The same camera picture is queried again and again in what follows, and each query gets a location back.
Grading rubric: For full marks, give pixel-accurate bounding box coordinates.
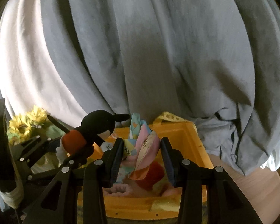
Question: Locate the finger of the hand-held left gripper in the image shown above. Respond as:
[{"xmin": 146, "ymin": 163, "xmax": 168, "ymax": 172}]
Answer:
[
  {"xmin": 13, "ymin": 114, "xmax": 70, "ymax": 167},
  {"xmin": 27, "ymin": 145, "xmax": 95, "ymax": 183}
]

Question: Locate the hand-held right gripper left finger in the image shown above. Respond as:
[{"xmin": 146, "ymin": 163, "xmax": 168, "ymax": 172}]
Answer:
[{"xmin": 21, "ymin": 137, "xmax": 125, "ymax": 224}]

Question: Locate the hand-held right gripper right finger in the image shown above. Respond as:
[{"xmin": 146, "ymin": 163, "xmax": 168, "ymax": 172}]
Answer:
[{"xmin": 160, "ymin": 136, "xmax": 263, "ymax": 224}]

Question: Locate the white soft toy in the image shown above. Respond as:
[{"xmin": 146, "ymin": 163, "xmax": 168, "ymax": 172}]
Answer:
[{"xmin": 100, "ymin": 142, "xmax": 113, "ymax": 155}]

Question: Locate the red pompom with green leaves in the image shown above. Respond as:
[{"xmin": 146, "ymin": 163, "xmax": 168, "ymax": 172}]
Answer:
[{"xmin": 136, "ymin": 162, "xmax": 165, "ymax": 190}]

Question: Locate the orange plastic basket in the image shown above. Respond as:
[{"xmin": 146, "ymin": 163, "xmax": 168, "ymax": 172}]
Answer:
[{"xmin": 77, "ymin": 112, "xmax": 214, "ymax": 224}]

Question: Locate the pastel patterned cloth pouch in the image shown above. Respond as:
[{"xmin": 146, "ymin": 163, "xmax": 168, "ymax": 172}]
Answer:
[{"xmin": 115, "ymin": 113, "xmax": 160, "ymax": 187}]

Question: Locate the pale fluffy sock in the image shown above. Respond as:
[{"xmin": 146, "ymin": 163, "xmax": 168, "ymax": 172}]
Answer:
[{"xmin": 104, "ymin": 182, "xmax": 181, "ymax": 198}]

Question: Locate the black mouse plush toy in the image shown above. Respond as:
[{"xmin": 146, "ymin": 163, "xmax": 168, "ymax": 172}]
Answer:
[{"xmin": 62, "ymin": 110, "xmax": 131, "ymax": 159}]

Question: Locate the white flower pot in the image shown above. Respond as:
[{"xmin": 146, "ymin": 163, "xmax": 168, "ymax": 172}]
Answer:
[{"xmin": 0, "ymin": 177, "xmax": 25, "ymax": 209}]

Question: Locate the pale pink curtain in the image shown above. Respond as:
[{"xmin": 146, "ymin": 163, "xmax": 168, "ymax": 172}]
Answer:
[{"xmin": 0, "ymin": 0, "xmax": 108, "ymax": 131}]

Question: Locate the grey curtain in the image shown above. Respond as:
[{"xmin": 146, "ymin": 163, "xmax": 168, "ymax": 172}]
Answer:
[{"xmin": 0, "ymin": 0, "xmax": 280, "ymax": 175}]

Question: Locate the white sheer curtain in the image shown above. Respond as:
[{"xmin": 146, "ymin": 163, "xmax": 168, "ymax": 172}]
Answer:
[{"xmin": 259, "ymin": 121, "xmax": 280, "ymax": 172}]

